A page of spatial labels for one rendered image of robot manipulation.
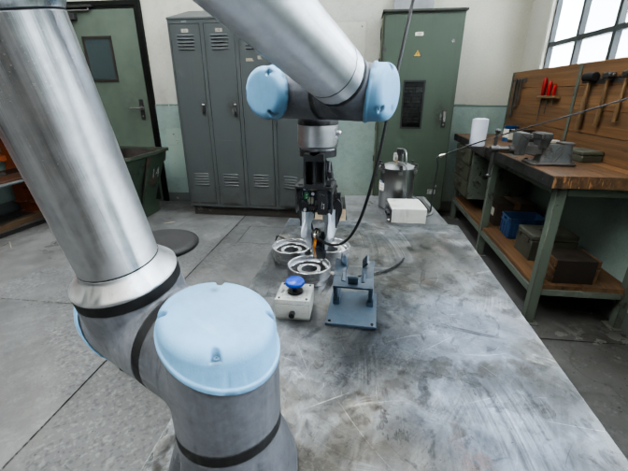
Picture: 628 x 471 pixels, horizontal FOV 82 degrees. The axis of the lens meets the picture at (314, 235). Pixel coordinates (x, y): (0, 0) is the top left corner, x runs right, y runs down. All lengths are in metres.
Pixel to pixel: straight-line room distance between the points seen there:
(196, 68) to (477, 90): 2.74
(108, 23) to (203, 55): 1.34
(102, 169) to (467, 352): 0.62
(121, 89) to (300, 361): 4.40
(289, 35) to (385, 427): 0.49
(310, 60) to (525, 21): 3.99
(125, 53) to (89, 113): 4.40
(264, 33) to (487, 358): 0.61
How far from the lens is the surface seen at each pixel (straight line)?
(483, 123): 3.02
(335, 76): 0.44
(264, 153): 3.70
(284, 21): 0.37
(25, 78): 0.37
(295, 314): 0.74
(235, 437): 0.40
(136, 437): 1.72
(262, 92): 0.57
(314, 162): 0.65
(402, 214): 1.62
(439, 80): 3.75
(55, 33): 0.38
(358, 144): 4.06
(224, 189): 3.91
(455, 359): 0.70
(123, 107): 4.83
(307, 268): 0.91
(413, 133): 3.74
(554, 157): 2.40
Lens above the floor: 1.23
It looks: 22 degrees down
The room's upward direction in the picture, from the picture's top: straight up
